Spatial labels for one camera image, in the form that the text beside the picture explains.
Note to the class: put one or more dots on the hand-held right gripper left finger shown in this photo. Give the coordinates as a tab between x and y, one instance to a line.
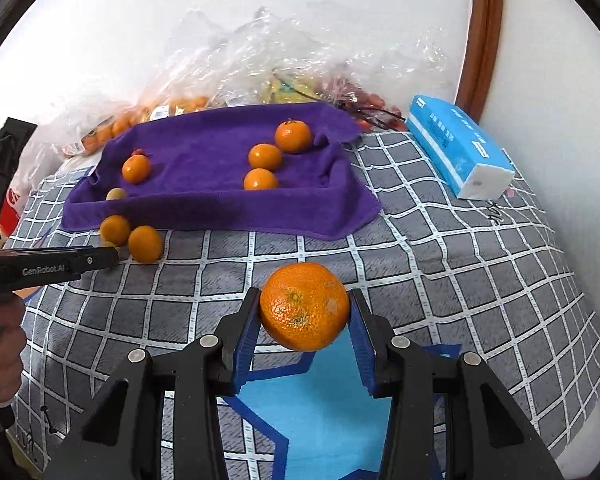
245	350

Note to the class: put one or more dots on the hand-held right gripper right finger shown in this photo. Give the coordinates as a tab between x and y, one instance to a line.
362	355

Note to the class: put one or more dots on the large mandarin orange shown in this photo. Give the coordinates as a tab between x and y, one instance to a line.
305	307

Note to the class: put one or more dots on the person's left hand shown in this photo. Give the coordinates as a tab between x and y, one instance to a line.
5	355

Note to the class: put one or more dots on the small yellow-green fruit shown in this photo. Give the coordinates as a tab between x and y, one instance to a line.
116	193

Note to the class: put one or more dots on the grey checkered blanket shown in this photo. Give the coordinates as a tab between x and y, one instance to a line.
430	260

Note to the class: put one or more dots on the clear bag of oranges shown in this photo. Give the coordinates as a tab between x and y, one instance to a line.
105	130

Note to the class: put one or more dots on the purple towel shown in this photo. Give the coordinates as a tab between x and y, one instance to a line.
205	160

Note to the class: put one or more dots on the white-labelled bag of oranges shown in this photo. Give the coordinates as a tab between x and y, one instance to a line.
190	105

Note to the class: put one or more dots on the blue tissue pack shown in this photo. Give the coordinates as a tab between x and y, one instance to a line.
455	145

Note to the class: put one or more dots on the red cherry tomatoes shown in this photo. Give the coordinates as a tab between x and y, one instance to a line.
375	100

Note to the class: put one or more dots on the bag of yellow fruit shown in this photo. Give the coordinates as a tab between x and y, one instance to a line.
285	90

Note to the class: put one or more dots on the crinkled clear plastic bag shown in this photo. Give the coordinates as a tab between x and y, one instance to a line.
290	45

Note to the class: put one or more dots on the brown wooden frame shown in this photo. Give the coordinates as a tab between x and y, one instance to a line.
482	35

